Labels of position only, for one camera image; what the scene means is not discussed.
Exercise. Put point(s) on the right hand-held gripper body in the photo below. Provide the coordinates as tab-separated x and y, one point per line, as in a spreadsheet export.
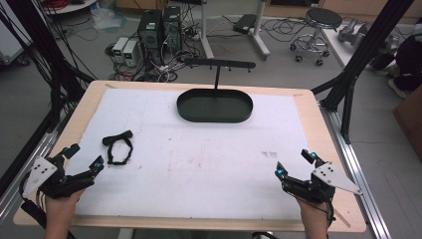
318	187

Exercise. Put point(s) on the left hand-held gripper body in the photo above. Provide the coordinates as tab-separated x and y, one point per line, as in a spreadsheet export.
68	183

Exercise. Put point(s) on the black rack with tray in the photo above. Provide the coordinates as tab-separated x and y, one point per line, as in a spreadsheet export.
215	106

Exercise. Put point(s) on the person's left hand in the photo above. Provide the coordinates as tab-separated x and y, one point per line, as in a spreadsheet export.
61	212

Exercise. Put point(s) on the person's right hand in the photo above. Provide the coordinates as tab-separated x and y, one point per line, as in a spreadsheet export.
313	219

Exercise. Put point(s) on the clear tape strip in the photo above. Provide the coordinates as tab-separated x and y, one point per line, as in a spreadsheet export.
341	218

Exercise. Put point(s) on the white table mat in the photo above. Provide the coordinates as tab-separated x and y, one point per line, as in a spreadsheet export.
199	166

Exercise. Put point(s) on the brown cardboard box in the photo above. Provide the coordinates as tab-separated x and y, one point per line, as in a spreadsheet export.
410	122

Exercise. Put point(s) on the white power supply unit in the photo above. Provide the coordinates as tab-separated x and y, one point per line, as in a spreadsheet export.
119	48
130	53

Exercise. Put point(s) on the white power strip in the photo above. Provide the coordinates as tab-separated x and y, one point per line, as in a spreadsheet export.
169	66

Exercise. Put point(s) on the black round stool on wheels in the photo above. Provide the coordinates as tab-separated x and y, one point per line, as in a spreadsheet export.
316	26

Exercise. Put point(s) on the white desk leg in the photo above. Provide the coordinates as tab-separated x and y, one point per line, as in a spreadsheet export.
260	33
205	30

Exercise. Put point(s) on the clear plastic bag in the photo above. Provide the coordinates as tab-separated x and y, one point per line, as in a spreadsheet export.
107	18

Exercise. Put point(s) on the black computer tower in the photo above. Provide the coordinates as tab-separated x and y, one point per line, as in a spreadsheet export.
172	28
150	31

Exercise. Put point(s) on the white round table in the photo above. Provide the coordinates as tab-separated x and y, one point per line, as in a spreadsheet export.
68	6

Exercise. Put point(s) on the flat black box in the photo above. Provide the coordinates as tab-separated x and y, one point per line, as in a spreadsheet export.
245	24

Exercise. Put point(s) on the aluminium rail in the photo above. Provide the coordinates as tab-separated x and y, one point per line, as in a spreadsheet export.
358	172
23	172

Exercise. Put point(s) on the black metal frame stand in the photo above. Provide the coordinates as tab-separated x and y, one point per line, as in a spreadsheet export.
49	53
365	53

